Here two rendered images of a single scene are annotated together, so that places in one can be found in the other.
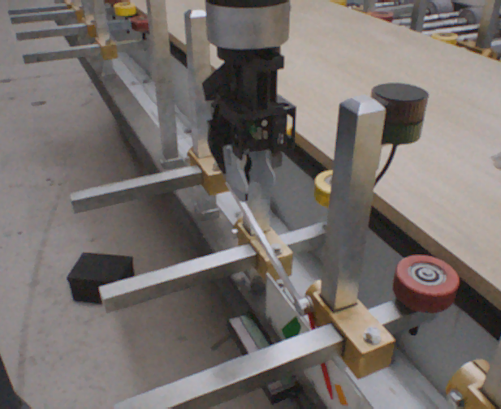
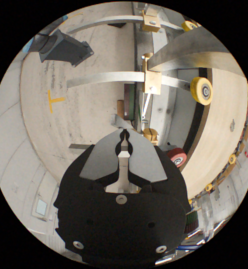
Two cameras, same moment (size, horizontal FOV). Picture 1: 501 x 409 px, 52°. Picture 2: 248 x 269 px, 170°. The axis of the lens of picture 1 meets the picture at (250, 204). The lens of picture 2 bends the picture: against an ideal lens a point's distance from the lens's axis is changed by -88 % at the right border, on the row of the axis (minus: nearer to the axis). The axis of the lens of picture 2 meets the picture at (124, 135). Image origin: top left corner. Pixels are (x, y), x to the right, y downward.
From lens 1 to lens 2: 0.69 m
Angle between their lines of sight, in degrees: 88
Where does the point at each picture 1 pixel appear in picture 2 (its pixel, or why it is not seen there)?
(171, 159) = (140, 8)
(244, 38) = not seen: outside the picture
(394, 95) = not seen: hidden behind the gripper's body
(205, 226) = (139, 33)
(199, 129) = (150, 6)
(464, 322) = (182, 142)
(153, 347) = (123, 39)
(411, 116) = not seen: hidden behind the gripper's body
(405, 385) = (165, 120)
